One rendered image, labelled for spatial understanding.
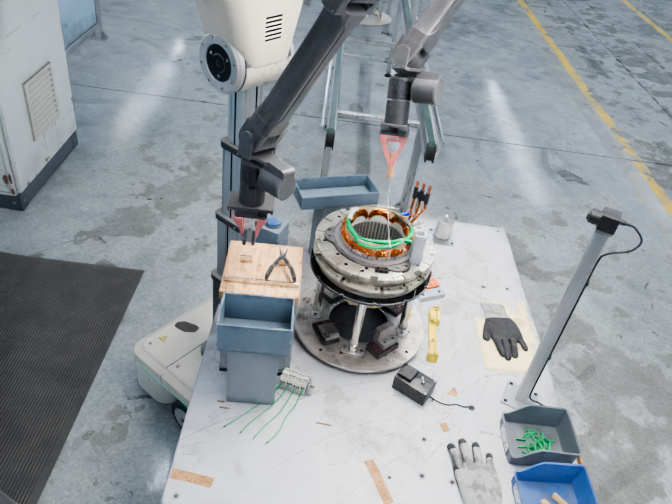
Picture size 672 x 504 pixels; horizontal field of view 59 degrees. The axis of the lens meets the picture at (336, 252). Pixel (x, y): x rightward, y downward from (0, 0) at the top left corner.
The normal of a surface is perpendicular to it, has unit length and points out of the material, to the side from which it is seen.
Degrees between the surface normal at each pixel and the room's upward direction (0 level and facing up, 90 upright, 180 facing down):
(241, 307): 90
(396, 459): 0
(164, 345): 0
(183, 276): 0
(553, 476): 88
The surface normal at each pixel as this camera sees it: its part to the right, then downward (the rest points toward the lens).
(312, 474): 0.13, -0.78
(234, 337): 0.00, 0.62
